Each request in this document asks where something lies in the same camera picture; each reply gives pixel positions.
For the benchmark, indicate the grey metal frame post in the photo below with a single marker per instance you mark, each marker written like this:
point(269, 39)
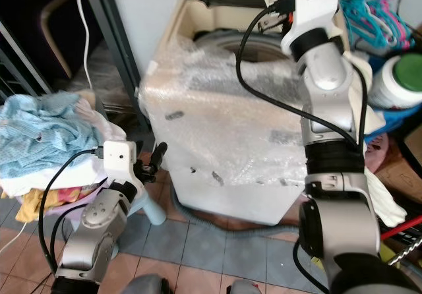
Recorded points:
point(112, 50)

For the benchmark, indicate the blue plastic basin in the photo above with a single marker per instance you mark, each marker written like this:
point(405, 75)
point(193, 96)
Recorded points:
point(395, 119)

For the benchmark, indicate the white jar with green lid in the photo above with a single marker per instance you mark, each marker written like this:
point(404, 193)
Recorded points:
point(399, 83)

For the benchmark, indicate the pink laundry basket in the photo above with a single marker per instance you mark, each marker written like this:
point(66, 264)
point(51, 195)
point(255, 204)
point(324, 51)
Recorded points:
point(72, 195)

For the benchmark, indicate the grey robot knee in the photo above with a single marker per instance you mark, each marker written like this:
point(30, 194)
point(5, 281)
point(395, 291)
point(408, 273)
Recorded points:
point(245, 288)
point(159, 285)

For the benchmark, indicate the yellow cloth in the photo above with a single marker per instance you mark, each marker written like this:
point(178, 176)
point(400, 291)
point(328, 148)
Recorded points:
point(33, 207)

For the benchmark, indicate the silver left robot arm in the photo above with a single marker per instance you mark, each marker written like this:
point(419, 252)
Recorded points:
point(99, 231)

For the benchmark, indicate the light blue towel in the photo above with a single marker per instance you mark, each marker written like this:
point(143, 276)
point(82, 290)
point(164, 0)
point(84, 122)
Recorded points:
point(46, 132)

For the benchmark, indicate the bubble-wrapped white washing machine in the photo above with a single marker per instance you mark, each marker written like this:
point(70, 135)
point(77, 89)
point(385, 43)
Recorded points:
point(224, 122)

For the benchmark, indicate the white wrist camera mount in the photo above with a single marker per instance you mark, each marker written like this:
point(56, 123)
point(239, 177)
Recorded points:
point(120, 161)
point(316, 7)

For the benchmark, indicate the brown cardboard box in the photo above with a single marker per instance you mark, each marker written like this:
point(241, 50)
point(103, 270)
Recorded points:
point(402, 169)

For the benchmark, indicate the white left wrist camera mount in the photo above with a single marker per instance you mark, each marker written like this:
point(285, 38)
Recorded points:
point(120, 161)

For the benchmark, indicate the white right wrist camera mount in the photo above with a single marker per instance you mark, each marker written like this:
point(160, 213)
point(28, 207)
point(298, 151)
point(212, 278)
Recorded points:
point(316, 7)

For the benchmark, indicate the hanging white rag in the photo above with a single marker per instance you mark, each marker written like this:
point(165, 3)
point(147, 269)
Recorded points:
point(379, 188)

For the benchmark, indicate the grey robot right knee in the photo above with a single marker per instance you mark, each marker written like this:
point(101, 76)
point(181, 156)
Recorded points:
point(245, 288)

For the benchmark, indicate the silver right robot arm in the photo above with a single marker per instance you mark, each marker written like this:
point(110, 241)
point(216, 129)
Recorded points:
point(336, 175)

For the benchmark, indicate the dark chair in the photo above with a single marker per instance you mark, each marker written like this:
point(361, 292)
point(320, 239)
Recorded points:
point(49, 24)

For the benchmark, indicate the teal and pink clothes hangers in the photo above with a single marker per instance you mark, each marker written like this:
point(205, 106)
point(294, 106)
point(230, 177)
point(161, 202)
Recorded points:
point(372, 14)

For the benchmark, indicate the grey robot left knee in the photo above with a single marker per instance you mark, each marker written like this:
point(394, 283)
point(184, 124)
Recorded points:
point(159, 285)

